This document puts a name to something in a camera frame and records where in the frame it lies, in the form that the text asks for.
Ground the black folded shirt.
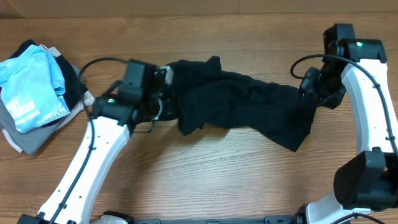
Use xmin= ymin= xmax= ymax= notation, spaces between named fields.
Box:
xmin=9 ymin=39 xmax=88 ymax=110

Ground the beige folded shirt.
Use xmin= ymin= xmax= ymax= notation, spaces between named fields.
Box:
xmin=1 ymin=45 xmax=94 ymax=153

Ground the grey folded shirt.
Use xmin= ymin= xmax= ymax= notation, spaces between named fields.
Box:
xmin=0 ymin=63 xmax=84 ymax=156

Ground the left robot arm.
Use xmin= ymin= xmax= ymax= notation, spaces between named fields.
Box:
xmin=17 ymin=59 xmax=174 ymax=224

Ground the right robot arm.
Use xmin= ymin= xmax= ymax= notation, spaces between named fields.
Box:
xmin=291 ymin=24 xmax=397 ymax=223

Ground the light blue folded shirt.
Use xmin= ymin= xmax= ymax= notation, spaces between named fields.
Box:
xmin=1 ymin=45 xmax=70 ymax=133

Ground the black t-shirt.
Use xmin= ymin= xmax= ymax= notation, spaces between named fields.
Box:
xmin=170 ymin=56 xmax=317 ymax=152

